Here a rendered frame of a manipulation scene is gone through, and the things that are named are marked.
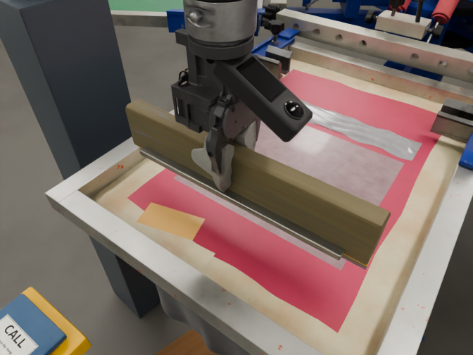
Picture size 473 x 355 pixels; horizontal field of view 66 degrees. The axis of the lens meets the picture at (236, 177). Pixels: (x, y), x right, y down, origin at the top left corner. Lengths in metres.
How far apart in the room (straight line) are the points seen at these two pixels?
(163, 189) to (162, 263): 0.19
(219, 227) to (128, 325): 1.07
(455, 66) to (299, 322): 0.75
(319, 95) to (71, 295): 1.32
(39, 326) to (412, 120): 0.81
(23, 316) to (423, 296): 0.52
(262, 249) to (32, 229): 1.63
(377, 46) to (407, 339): 0.77
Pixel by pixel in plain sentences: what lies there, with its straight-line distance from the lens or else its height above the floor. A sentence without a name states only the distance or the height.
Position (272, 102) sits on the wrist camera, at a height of 1.22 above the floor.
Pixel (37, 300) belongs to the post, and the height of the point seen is 0.95.
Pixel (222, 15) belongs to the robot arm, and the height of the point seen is 1.31.
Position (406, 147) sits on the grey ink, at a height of 0.96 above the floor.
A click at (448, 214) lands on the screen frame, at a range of 0.67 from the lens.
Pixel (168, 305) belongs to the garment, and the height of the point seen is 0.60.
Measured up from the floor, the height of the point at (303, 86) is 0.96.
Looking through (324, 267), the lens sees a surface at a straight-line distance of 0.58.
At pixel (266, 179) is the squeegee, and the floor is 1.11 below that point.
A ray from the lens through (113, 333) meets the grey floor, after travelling 1.63.
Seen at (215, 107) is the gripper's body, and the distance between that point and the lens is 0.43.
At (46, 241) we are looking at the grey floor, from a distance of 2.01.
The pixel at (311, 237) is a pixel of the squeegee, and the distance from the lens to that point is 0.48.
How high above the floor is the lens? 1.43
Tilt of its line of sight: 43 degrees down
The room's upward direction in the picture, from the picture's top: straight up
